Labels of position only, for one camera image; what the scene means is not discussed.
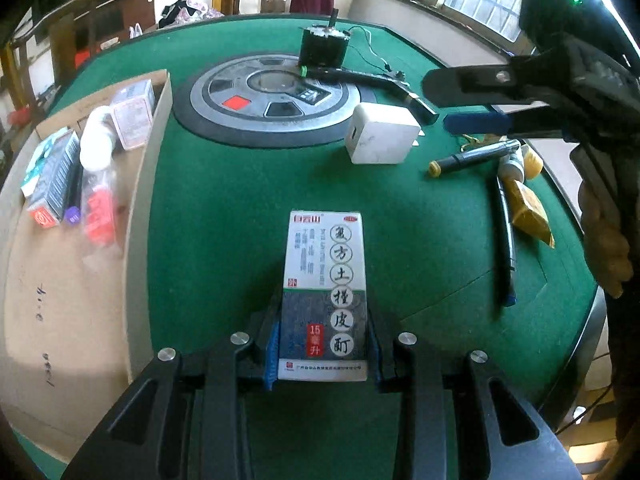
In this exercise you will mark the black pen purple cap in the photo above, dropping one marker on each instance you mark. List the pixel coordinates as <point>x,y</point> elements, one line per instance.
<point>72,215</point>

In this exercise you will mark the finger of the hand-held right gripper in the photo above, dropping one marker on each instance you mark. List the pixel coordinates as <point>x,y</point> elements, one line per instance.
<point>465,86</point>
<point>477,123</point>

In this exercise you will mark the small white bottle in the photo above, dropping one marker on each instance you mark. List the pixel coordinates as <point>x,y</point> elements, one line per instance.
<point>512,167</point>

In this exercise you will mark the white pill bottle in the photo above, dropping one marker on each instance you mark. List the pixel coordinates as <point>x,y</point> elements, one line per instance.
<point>97,140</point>

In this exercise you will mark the wooden armchair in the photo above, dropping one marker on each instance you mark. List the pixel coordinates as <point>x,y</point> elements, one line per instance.
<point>62,45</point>

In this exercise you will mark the small white barcode box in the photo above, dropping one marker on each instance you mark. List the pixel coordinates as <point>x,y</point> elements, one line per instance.
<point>132,120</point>

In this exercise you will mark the small white plastic bag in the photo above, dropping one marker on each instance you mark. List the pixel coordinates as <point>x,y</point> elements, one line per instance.
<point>135,31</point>

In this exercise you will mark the white medicine box dark print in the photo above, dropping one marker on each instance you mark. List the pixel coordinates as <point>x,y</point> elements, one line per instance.
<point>325,285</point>

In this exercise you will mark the yellow foil packet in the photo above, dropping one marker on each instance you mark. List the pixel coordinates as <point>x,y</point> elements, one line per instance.
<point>527,210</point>

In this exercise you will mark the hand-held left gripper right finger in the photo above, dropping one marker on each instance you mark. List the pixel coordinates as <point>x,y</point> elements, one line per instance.
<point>376,360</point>

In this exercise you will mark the pile of clothes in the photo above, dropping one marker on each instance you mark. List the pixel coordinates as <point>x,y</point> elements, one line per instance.
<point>185,12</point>

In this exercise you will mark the black pen blue end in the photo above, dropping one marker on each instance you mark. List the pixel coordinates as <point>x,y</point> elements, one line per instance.
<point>507,250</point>

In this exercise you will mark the red plastic bag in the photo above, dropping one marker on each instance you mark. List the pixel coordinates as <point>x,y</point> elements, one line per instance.
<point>19,117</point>

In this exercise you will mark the white charger adapter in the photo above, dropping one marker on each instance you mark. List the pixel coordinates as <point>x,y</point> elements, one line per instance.
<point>380,132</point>

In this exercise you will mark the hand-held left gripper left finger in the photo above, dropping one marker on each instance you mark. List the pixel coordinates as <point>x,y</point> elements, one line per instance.
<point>271,360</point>

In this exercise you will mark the round mahjong table centre panel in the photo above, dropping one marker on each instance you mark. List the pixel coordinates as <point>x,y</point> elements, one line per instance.
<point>225,125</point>

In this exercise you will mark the white green tissue pack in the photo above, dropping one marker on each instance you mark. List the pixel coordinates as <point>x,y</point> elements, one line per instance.
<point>42,160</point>

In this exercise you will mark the black pen light tip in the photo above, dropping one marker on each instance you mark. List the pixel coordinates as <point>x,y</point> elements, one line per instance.
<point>475,156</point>

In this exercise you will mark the black electric motor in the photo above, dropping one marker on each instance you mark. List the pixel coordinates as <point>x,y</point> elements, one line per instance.
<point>322,50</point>

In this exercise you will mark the black curved bar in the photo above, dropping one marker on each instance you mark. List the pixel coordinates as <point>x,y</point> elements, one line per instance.
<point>370,80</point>

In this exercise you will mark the shallow cardboard box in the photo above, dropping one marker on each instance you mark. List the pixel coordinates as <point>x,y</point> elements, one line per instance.
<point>65,310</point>

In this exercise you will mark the person's right hand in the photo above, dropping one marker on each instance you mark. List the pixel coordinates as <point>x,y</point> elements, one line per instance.
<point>605,245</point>

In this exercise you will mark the clear plastic box red pieces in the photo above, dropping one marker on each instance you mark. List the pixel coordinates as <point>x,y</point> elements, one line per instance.
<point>100,210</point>

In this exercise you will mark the wooden television cabinet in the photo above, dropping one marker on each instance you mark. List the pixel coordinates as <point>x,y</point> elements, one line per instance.
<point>130,10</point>

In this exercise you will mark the blue grey long box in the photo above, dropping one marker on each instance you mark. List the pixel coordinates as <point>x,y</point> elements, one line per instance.
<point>57,185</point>

